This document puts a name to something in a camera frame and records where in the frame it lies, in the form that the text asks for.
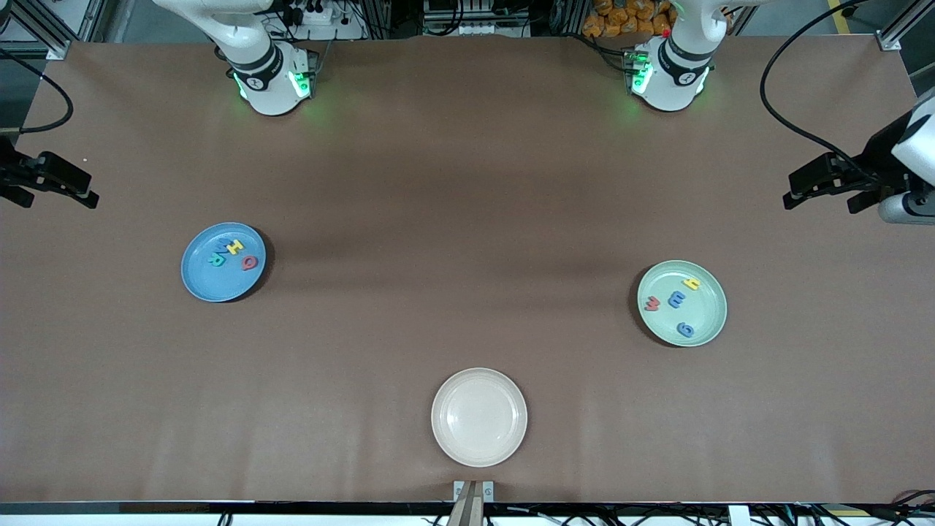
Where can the aluminium frame post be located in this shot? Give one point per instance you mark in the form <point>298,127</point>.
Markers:
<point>58,50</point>
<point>890,40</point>

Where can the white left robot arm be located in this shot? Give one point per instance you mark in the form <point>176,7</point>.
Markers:
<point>679,66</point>

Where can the yellow foam letter H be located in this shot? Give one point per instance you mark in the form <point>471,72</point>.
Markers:
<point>234,246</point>

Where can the red foam lowercase w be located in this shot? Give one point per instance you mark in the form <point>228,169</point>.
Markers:
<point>651,303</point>

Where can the bag of orange items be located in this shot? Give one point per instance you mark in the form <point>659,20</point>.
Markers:
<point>621,18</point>

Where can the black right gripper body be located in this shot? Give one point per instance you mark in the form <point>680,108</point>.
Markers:
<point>16,172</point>

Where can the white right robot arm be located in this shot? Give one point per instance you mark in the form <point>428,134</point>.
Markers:
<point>256,44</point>

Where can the beige plate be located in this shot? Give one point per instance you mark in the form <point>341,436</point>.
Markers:
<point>478,416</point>

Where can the white power strip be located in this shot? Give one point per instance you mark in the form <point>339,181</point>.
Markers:
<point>321,14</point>

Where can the blue foam lowercase g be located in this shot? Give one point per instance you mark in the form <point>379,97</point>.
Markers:
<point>684,330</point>

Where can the yellow foam lowercase y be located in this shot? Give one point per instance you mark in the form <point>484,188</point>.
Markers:
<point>691,283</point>

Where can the green plate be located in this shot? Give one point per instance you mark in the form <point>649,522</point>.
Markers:
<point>701,314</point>

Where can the black equipment rack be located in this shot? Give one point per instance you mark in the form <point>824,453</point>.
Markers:
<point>467,18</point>

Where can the blue foam lowercase m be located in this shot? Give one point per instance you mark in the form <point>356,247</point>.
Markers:
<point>677,299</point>

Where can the brown table cover sheet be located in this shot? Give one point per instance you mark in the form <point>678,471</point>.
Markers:
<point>146,402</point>

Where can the metal mount bracket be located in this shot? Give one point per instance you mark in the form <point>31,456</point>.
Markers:
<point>472,504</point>

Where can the blue plate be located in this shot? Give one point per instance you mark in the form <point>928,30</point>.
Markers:
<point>208,281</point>

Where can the red foam letter Q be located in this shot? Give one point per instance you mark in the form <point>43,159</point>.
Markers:
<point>245,263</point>

